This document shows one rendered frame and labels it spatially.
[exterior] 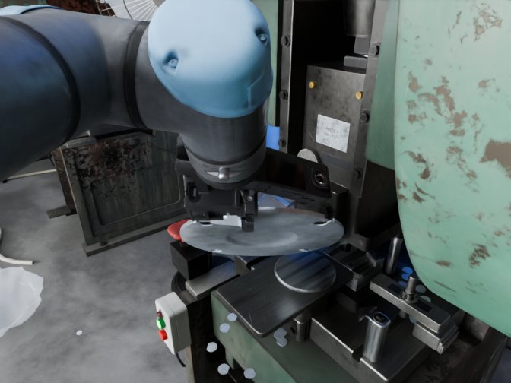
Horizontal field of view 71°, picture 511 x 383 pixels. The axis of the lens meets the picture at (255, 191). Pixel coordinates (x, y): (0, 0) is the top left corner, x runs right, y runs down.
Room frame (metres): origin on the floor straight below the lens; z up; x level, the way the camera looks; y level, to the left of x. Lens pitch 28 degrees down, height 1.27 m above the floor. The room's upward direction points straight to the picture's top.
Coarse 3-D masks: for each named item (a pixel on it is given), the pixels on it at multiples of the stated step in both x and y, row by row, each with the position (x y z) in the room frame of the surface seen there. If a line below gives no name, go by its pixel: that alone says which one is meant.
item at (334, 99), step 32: (320, 64) 0.67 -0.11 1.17; (352, 64) 0.63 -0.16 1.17; (320, 96) 0.63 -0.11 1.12; (352, 96) 0.58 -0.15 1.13; (320, 128) 0.62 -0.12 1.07; (352, 128) 0.57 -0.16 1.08; (320, 160) 0.62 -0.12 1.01; (352, 160) 0.56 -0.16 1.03; (384, 192) 0.59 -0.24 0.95; (352, 224) 0.55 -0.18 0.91
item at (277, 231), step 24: (264, 216) 0.46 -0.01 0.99; (288, 216) 0.46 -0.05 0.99; (312, 216) 0.46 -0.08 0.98; (192, 240) 0.54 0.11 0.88; (216, 240) 0.54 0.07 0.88; (240, 240) 0.56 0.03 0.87; (264, 240) 0.56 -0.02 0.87; (288, 240) 0.56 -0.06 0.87; (312, 240) 0.55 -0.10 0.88; (336, 240) 0.55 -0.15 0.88
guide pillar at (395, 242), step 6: (396, 240) 0.62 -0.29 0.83; (390, 246) 0.63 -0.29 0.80; (396, 246) 0.62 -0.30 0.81; (390, 252) 0.63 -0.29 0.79; (396, 252) 0.62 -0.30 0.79; (390, 258) 0.62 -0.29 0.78; (396, 258) 0.62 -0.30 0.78; (390, 264) 0.62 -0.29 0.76; (396, 264) 0.62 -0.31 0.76; (390, 270) 0.62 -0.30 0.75
